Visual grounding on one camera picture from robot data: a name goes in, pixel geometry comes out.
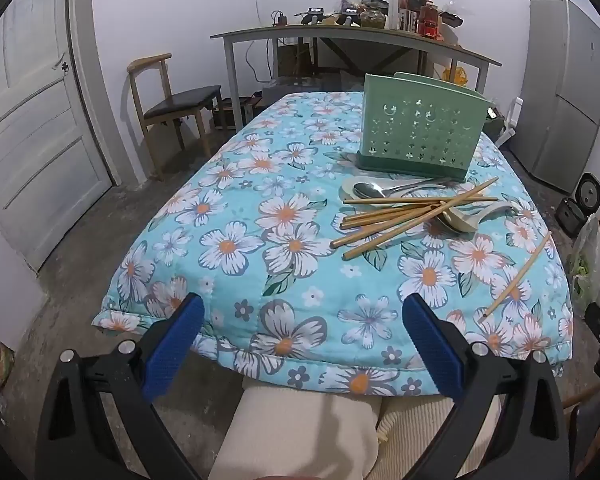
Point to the grey refrigerator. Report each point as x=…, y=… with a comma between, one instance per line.
x=560, y=85

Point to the pile of wooden chopsticks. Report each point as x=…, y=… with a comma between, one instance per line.
x=370, y=217

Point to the cream ceramic spoon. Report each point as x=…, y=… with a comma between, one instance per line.
x=462, y=225

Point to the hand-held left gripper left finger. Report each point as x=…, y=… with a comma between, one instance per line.
x=175, y=350

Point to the glass jar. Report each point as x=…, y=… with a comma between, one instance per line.
x=374, y=19

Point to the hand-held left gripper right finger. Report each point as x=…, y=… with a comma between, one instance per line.
x=430, y=350

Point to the wooden chair with dark seat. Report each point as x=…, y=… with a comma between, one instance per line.
x=180, y=100

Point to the floral turquoise blanket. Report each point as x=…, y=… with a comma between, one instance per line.
x=280, y=185

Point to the green perforated utensil holder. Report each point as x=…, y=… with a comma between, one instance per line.
x=415, y=120

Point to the cream smooth cloth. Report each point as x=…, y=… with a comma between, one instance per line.
x=290, y=435

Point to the white panel door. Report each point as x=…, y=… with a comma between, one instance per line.
x=30, y=135

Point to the upright books and boxes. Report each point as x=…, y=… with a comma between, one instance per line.
x=405, y=10

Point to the red bottles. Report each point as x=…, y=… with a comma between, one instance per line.
x=430, y=20

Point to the clear storage bin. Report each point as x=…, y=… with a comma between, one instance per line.
x=300, y=90

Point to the cream ribbed cloth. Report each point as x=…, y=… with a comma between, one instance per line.
x=415, y=440

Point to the black power adapter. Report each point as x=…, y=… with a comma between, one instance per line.
x=280, y=18

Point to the long grey table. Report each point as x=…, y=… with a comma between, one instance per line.
x=330, y=31

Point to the yellow bag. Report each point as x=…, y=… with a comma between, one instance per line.
x=455, y=74

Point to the black rice cooker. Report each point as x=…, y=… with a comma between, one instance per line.
x=570, y=215

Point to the black tray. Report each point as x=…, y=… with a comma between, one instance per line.
x=451, y=20

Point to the light wooden chopstick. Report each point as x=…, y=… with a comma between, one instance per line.
x=516, y=276

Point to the metal spoon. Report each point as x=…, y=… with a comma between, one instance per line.
x=370, y=190

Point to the white plastic bag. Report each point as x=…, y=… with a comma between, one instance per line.
x=587, y=260

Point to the white plastic object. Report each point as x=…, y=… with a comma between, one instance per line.
x=512, y=120

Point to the brown cardboard panel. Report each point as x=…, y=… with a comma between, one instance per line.
x=292, y=60

